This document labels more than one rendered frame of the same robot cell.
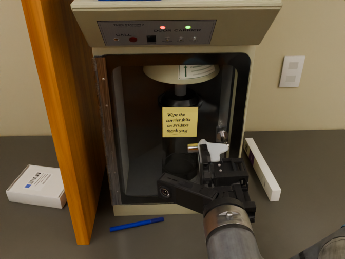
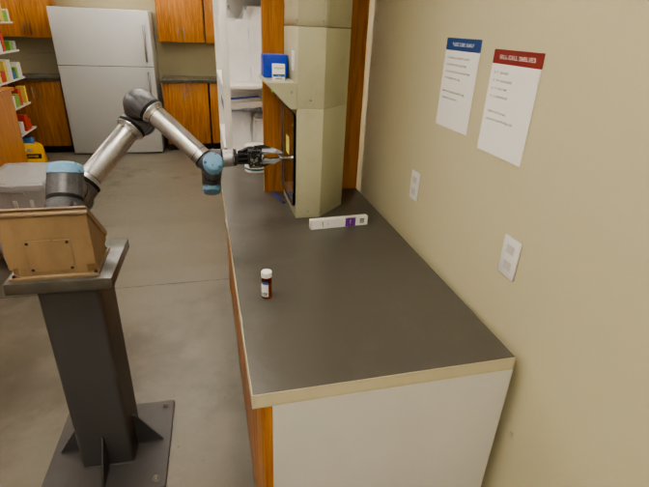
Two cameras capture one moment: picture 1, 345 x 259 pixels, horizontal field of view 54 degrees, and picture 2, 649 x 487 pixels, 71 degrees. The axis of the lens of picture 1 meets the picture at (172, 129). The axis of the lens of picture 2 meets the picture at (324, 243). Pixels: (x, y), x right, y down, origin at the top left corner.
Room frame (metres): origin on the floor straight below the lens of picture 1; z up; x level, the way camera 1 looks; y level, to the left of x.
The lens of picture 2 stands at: (0.36, -2.02, 1.72)
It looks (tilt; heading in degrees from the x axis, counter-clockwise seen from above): 25 degrees down; 77
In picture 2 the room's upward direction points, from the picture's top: 3 degrees clockwise
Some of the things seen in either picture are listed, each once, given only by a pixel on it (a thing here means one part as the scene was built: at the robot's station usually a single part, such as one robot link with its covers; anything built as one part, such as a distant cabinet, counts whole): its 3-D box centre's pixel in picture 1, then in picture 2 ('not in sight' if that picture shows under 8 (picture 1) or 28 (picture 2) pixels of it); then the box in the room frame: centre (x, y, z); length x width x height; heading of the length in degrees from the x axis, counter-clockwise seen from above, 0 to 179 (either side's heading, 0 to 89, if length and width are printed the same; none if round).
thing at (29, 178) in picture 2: not in sight; (29, 193); (-1.09, 1.59, 0.49); 0.60 x 0.42 x 0.33; 92
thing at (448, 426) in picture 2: not in sight; (307, 311); (0.72, -0.18, 0.45); 2.05 x 0.67 x 0.90; 92
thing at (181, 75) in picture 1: (174, 139); (288, 154); (0.64, 0.00, 1.19); 0.30 x 0.01 x 0.40; 92
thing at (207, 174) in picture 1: (224, 192); (247, 157); (0.45, -0.09, 1.20); 0.12 x 0.09 x 0.08; 2
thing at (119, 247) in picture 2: not in sight; (72, 264); (-0.19, -0.45, 0.92); 0.32 x 0.32 x 0.04; 0
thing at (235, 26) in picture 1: (175, 24); (276, 91); (0.59, -0.01, 1.46); 0.32 x 0.11 x 0.10; 92
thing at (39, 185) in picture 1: (44, 185); not in sight; (0.74, 0.37, 0.96); 0.16 x 0.12 x 0.04; 80
